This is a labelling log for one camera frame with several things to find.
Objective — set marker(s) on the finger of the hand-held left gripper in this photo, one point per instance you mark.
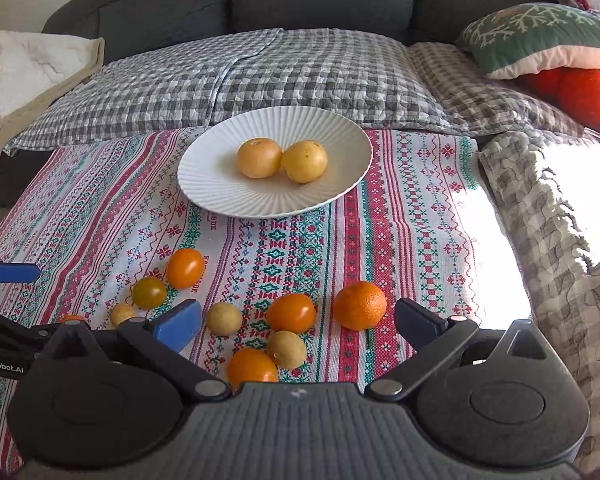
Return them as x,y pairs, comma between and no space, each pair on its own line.
10,327
15,273

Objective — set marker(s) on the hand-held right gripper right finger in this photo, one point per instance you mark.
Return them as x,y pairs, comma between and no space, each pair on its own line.
415,325

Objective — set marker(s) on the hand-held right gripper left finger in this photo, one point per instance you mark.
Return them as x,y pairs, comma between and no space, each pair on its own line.
180,324

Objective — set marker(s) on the green tomato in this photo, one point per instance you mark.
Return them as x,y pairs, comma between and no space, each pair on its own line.
149,292

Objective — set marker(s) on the small yellow round fruit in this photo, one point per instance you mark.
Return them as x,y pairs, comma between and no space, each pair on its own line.
224,318
121,314
286,349

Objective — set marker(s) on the large orange mandarin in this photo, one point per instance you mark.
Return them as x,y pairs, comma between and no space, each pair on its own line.
360,305

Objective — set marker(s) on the small orange mandarin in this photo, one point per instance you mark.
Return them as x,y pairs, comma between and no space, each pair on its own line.
72,318

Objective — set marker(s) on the orange tomato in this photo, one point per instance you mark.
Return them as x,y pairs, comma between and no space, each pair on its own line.
185,267
252,367
290,312

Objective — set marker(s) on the white ribbed plate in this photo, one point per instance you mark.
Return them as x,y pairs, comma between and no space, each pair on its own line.
220,185

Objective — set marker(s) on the red green patterned tablecloth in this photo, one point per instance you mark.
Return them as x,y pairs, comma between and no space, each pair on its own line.
405,240

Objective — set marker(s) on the grey wavy fringed throw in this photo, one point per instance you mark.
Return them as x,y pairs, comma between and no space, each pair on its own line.
580,340

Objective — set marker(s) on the large yellow round fruit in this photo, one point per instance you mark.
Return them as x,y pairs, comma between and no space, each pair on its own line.
305,161
259,158

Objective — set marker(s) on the white beige blanket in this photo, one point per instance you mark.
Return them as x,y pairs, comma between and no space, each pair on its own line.
35,70

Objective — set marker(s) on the brown checked quilt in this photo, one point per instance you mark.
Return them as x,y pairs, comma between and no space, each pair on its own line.
460,90

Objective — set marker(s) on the grey checked cushion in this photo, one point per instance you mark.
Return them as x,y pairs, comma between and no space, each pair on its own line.
305,75

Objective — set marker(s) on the red plush toy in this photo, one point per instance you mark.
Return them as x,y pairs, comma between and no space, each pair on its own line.
585,95

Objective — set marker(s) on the green snowflake pillow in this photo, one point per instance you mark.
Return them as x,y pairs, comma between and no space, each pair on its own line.
540,35

